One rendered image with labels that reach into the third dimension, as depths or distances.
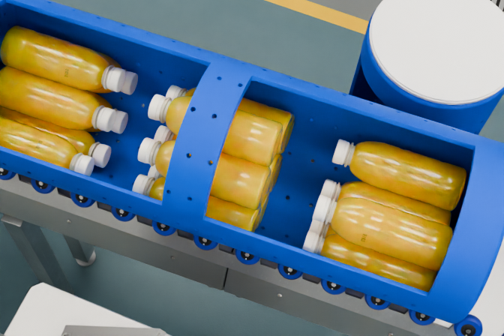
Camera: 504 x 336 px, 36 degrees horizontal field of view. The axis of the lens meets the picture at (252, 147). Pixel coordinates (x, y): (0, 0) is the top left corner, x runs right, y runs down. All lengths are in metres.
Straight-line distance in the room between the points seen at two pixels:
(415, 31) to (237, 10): 1.38
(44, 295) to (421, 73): 0.75
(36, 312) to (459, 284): 0.58
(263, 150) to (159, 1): 1.72
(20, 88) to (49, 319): 0.41
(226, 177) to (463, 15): 0.61
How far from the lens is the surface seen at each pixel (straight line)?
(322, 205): 1.15
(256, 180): 1.14
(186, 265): 1.38
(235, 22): 2.74
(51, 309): 1.08
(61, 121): 1.29
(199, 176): 1.09
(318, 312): 1.36
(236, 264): 1.32
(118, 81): 1.27
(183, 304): 2.26
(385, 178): 1.19
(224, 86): 1.11
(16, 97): 1.31
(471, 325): 1.30
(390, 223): 1.14
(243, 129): 1.13
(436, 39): 1.46
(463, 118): 1.45
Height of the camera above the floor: 2.17
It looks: 61 degrees down
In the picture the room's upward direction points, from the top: 5 degrees clockwise
